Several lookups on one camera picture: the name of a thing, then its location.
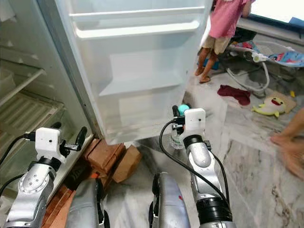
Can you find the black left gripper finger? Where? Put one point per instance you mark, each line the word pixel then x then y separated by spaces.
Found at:
pixel 81 135
pixel 56 125

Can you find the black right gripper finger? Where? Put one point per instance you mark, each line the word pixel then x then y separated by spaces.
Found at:
pixel 175 111

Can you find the clear bottle with teal cap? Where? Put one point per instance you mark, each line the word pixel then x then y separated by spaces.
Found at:
pixel 183 109

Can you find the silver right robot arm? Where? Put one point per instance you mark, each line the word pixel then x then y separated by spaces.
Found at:
pixel 199 156

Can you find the white fridge door bin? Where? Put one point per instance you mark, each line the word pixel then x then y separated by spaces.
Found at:
pixel 137 114

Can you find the white-trimmed fridge shelf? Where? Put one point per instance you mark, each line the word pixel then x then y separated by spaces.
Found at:
pixel 23 85

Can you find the grey fridge door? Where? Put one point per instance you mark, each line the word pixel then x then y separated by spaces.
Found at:
pixel 137 66

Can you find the grey fridge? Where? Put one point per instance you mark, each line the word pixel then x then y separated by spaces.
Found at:
pixel 42 52

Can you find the white fridge door shelf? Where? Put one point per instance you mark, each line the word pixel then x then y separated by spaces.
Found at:
pixel 137 30

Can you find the ribbed white crisper cover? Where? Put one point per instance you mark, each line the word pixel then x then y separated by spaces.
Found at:
pixel 28 118

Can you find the orange brick stack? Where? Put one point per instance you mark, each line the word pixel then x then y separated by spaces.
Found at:
pixel 59 206
pixel 109 156

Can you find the silver left robot leg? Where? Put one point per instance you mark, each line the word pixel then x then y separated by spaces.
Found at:
pixel 88 204

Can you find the silver robot leg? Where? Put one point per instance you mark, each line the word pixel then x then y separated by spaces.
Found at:
pixel 171 204
pixel 88 204

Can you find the dark red cloth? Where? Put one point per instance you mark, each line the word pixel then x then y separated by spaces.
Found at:
pixel 235 94

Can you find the silver right robot leg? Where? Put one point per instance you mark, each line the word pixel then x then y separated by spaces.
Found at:
pixel 171 204

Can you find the yellow shark plush toy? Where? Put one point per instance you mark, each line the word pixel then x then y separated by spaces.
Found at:
pixel 271 105

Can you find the child in pink shirt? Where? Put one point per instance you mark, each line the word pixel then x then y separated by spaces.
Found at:
pixel 228 19

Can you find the person's bare foot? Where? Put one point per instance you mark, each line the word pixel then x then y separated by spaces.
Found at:
pixel 289 152

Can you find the colourful baby bouncer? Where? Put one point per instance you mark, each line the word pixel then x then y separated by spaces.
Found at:
pixel 292 58

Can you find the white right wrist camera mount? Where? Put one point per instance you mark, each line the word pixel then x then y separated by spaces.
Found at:
pixel 194 122

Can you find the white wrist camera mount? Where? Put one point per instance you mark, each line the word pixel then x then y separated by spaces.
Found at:
pixel 194 122
pixel 48 145

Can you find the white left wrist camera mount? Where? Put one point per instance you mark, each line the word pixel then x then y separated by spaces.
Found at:
pixel 48 145

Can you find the white fridge door rail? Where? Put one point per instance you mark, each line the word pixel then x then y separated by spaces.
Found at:
pixel 137 12

